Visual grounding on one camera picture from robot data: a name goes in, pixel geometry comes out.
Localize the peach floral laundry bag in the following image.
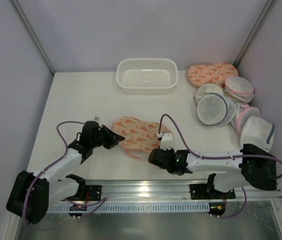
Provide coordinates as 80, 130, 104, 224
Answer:
111, 116, 173, 161

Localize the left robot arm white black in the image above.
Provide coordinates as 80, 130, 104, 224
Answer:
6, 120, 125, 225

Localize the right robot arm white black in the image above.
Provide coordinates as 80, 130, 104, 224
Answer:
148, 144, 277, 193

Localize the white mesh bag blue zipper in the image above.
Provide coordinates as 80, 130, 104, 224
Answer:
196, 93, 237, 126

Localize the cream mesh bag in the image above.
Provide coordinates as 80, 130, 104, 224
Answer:
194, 83, 224, 103

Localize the white mesh bag pink trim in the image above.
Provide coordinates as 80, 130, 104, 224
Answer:
231, 103, 261, 135

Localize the peach floral bag at back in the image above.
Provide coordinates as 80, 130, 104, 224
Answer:
186, 62, 239, 88

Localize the white mesh bag pink zipper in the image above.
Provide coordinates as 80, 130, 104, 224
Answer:
224, 76, 254, 104

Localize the white perforated plastic basket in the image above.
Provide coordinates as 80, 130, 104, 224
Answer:
116, 58, 179, 95

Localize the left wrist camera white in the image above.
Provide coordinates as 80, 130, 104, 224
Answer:
93, 116, 100, 122

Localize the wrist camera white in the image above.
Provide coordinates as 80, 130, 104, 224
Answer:
157, 132, 174, 151
93, 116, 100, 122

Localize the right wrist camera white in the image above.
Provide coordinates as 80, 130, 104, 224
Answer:
157, 132, 174, 151

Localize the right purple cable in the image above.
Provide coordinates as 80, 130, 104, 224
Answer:
156, 113, 282, 219

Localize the purple cable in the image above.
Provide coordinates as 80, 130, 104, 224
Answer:
156, 113, 282, 219
23, 120, 108, 226

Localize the aluminium mounting rail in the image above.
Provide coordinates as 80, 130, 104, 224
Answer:
86, 180, 282, 202

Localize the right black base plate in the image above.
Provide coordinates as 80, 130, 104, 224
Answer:
189, 183, 236, 200

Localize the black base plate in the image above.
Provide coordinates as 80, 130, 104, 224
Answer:
66, 184, 102, 202
189, 183, 236, 200

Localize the slotted white cable duct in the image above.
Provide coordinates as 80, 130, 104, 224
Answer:
47, 202, 210, 215

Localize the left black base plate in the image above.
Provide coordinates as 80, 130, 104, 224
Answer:
66, 184, 102, 202

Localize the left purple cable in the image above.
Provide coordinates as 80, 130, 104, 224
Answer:
23, 120, 108, 226

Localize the white mesh bag blue strap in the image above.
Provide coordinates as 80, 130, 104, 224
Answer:
239, 115, 276, 153

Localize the left aluminium corner post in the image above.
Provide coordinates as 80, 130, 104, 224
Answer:
9, 0, 56, 76

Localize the aluminium corner post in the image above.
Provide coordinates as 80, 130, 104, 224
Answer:
233, 0, 278, 68
9, 0, 56, 76

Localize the right aluminium corner post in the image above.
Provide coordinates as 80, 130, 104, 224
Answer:
233, 0, 278, 68

